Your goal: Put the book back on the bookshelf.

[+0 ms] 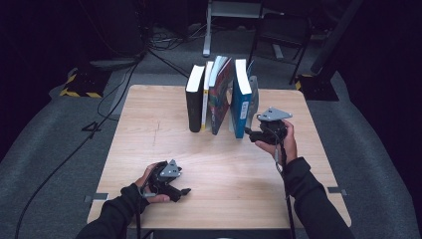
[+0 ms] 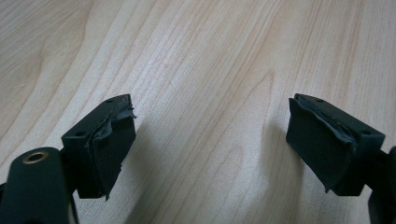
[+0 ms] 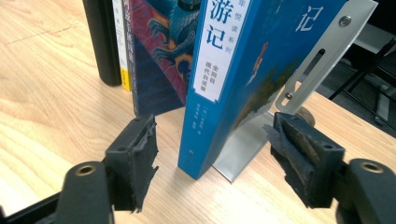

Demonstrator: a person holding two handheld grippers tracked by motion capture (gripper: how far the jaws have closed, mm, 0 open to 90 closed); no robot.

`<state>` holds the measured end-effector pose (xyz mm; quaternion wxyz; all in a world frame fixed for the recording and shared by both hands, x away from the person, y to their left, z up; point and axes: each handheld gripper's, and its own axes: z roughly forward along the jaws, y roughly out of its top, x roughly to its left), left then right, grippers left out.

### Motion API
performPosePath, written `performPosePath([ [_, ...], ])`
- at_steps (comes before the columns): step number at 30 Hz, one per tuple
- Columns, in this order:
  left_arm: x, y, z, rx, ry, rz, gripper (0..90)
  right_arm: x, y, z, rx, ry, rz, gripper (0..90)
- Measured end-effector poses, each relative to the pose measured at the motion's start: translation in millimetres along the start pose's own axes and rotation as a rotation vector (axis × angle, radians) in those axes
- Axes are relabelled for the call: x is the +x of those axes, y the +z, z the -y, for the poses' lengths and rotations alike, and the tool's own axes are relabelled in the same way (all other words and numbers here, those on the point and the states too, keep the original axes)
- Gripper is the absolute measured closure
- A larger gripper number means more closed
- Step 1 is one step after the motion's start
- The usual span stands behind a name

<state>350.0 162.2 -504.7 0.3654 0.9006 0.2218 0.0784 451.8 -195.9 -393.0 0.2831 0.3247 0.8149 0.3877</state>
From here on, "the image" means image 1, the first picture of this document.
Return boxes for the yellow book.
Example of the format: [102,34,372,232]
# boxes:
[200,60,215,132]

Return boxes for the black hardcover book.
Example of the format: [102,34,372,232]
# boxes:
[184,64,207,133]

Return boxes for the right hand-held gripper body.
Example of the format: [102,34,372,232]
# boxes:
[257,107,294,146]

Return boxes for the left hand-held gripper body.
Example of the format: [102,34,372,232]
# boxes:
[147,159,183,196]

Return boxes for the bundle of floor cables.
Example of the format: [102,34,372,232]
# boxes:
[147,23,207,53]

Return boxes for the yellow black striped stand base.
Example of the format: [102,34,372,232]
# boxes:
[59,66,110,99]
[294,73,340,103]

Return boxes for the grey metal desk frame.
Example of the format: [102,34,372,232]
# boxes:
[202,0,265,58]

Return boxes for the left hand-held gripper cable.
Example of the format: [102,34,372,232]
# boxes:
[134,185,147,239]

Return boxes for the red and blue illustrated book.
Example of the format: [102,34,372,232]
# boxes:
[207,55,235,136]

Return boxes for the person's left hand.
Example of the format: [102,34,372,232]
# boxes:
[133,162,172,204]

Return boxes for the hand-held gripper cable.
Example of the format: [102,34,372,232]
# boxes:
[134,185,147,239]
[273,125,297,239]

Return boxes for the dark slanted pole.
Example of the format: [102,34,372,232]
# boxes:
[310,0,364,76]

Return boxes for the grey tape strip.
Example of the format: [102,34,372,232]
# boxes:
[84,192,109,203]
[326,187,348,197]

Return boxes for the long black floor cable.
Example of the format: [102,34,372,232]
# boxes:
[13,59,140,239]

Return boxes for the black chair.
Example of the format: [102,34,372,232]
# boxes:
[245,11,315,86]

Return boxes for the metal expandable book rack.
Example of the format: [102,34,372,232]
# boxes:
[228,75,261,132]

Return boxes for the person's right hand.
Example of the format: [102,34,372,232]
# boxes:
[255,119,299,165]

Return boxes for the right hand-held gripper cable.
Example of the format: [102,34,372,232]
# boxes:
[273,125,297,239]

